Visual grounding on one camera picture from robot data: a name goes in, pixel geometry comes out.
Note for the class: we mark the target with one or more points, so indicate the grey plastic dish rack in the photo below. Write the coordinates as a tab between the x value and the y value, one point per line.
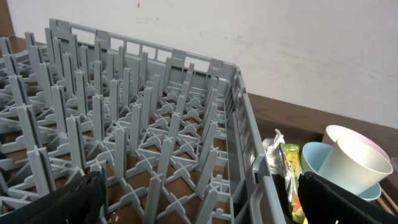
171	134

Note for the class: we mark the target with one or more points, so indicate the dark brown serving tray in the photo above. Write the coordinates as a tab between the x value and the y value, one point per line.
389	185

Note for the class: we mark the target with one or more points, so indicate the crumpled white wrapper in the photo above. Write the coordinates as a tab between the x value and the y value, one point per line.
272	150

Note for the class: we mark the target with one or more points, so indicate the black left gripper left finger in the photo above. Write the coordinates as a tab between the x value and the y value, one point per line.
80	201

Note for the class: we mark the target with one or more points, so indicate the green orange snack wrapper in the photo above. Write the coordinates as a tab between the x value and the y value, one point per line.
290	155

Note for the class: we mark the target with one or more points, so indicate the cream plastic cup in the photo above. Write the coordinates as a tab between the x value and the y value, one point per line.
354	166

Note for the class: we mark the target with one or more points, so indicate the pink bowl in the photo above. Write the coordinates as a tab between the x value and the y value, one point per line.
333	132

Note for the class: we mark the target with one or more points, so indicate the light blue bowl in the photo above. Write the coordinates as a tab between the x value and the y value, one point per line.
314	154

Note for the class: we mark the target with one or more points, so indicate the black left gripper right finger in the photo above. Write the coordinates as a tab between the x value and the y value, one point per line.
323	201

